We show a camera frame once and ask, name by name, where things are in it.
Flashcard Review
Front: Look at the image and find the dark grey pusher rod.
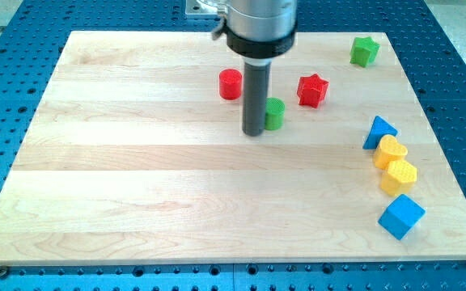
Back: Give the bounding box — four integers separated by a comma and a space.
242, 57, 271, 137

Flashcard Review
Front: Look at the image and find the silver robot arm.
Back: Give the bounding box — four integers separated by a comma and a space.
211, 0, 298, 137

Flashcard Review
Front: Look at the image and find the red star block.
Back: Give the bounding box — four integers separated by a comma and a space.
297, 74, 329, 108

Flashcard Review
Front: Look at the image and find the green star block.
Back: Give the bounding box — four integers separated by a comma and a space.
350, 36, 380, 68

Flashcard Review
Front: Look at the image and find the red cylinder block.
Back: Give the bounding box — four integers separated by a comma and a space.
219, 69, 242, 100

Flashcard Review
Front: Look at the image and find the green cylinder block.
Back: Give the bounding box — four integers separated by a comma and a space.
265, 97, 286, 130

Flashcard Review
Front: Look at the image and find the blue triangle block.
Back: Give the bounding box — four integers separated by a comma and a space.
362, 116, 398, 150

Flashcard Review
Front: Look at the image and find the wooden board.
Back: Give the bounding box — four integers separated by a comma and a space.
0, 31, 466, 266

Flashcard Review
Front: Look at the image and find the yellow heart block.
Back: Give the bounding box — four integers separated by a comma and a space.
373, 134, 408, 170

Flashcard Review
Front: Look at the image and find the yellow hexagon block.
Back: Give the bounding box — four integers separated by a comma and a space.
379, 159, 417, 196

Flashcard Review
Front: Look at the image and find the blue cube block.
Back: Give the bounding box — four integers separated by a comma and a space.
378, 194, 426, 240

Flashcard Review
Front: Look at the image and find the silver mounting bracket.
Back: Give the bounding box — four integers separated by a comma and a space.
184, 0, 227, 19

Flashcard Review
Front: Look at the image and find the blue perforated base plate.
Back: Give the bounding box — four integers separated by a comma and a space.
0, 1, 466, 290

